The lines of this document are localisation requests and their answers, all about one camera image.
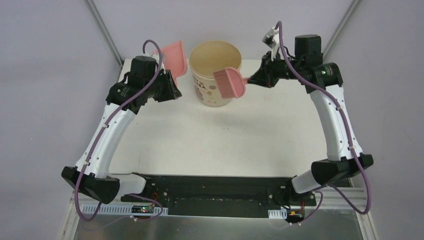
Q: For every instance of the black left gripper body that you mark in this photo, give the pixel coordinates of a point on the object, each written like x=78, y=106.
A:
x=168, y=84

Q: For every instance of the right white slotted cable duct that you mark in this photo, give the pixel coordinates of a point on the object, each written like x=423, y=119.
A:
x=277, y=214

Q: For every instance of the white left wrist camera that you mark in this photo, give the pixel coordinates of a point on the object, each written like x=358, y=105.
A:
x=153, y=54

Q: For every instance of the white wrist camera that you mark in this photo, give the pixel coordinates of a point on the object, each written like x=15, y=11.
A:
x=272, y=40
x=153, y=54

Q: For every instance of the pink hand brush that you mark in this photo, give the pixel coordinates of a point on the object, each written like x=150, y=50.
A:
x=230, y=82

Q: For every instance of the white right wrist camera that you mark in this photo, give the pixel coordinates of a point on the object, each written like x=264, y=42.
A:
x=272, y=40

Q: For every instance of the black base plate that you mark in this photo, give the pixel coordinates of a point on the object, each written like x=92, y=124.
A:
x=223, y=196

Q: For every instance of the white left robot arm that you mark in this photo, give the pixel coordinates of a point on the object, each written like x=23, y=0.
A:
x=90, y=176

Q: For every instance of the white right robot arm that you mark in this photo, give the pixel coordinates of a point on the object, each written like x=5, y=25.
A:
x=341, y=146

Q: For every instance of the white slotted cable duct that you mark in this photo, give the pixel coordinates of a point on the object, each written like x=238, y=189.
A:
x=277, y=214
x=132, y=210

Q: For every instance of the beige paper bucket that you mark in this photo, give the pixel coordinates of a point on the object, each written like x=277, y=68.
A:
x=205, y=59

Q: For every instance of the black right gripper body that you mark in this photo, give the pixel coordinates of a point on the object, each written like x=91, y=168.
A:
x=275, y=70

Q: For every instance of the left white slotted cable duct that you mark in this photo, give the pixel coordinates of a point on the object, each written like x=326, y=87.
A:
x=132, y=210

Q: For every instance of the pink dustpan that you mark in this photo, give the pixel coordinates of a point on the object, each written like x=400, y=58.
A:
x=174, y=59

